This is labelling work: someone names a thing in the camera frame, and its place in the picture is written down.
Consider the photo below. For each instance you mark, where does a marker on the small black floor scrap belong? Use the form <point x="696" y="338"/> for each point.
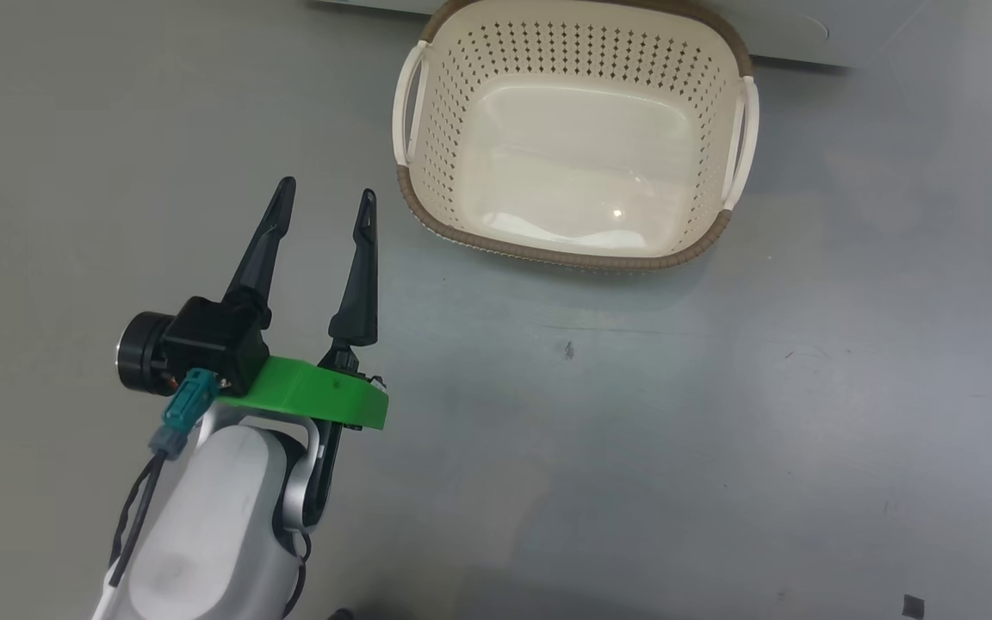
<point x="914" y="606"/>

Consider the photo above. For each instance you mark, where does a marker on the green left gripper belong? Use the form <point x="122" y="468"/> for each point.
<point x="315" y="394"/>

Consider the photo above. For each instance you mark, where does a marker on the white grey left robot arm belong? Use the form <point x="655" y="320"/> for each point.
<point x="212" y="517"/>

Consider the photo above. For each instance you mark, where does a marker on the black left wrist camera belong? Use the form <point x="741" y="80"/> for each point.
<point x="212" y="340"/>

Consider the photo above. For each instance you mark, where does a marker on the cream perforated laundry basket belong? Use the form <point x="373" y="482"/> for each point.
<point x="578" y="155"/>

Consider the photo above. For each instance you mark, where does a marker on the white front-load washing machine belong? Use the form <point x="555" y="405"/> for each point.
<point x="806" y="34"/>

